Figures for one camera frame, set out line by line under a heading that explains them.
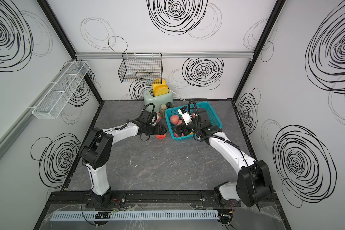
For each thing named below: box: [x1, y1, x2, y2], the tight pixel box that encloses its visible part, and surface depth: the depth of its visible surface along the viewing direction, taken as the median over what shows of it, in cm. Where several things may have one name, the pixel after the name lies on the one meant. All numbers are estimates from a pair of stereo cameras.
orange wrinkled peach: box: [156, 133, 167, 140], surface depth 96 cm
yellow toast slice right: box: [154, 84, 170, 97], surface depth 101 cm
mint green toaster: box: [142, 89, 174, 113], surface depth 105 cm
